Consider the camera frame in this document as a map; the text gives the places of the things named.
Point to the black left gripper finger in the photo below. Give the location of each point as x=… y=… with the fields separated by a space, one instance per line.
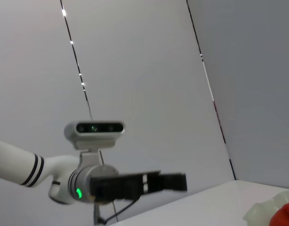
x=116 y=191
x=168 y=182

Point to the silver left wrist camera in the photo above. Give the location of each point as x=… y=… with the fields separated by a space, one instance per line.
x=95 y=131

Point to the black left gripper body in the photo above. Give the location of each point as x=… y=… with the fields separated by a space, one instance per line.
x=116 y=186

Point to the pale green glass fruit plate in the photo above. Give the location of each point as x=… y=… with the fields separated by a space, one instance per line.
x=259 y=212

